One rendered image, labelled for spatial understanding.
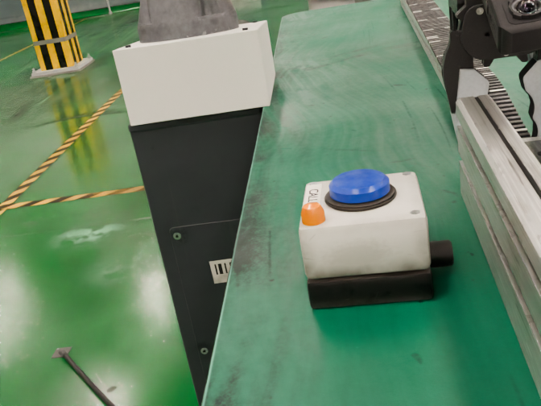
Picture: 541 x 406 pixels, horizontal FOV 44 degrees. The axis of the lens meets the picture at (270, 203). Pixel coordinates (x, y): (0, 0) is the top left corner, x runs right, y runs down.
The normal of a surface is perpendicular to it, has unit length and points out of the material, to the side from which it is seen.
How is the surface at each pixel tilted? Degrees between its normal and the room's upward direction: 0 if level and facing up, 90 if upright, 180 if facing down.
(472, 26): 90
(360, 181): 3
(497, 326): 0
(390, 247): 90
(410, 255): 90
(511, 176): 0
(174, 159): 90
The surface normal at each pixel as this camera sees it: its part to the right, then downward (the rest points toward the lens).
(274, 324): -0.16, -0.91
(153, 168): -0.04, 0.39
